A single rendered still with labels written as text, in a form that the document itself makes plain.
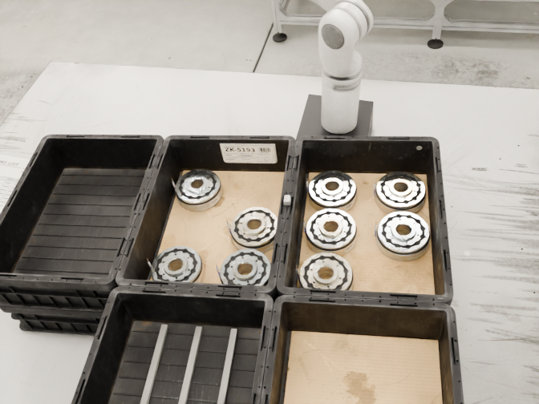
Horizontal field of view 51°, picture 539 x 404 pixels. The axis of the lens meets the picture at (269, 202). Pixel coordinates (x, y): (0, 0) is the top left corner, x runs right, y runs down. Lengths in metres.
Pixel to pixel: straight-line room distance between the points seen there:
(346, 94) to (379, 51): 1.74
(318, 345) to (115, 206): 0.58
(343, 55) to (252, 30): 2.09
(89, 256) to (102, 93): 0.76
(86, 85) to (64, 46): 1.68
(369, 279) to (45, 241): 0.71
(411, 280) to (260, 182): 0.41
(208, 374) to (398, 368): 0.33
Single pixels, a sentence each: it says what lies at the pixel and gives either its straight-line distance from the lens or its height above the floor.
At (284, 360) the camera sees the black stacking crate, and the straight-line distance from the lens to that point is 1.05.
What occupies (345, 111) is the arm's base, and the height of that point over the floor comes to 0.87.
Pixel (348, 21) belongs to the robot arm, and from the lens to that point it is 1.24.
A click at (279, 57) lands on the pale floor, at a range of 3.10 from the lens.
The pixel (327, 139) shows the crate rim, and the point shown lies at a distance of 1.23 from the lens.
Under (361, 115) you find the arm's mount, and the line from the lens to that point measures 1.49.
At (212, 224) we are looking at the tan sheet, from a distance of 1.23.
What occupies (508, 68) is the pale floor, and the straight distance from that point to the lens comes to 3.04.
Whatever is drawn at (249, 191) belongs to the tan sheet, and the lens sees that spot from 1.28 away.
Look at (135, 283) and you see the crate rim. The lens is 1.06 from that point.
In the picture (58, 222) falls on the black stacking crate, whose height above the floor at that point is 0.83.
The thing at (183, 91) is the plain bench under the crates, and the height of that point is 0.70.
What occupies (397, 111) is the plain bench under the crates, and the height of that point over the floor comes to 0.70.
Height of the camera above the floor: 1.77
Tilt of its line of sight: 49 degrees down
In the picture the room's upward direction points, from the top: 10 degrees counter-clockwise
